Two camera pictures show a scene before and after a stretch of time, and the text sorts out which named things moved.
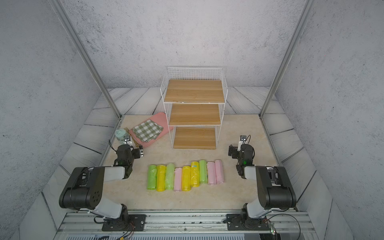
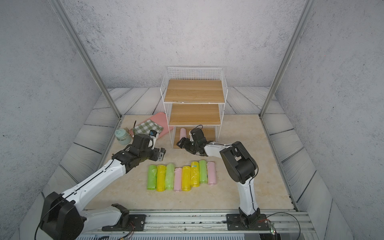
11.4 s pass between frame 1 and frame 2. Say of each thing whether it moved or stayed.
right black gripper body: moved
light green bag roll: stayed
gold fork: stayed
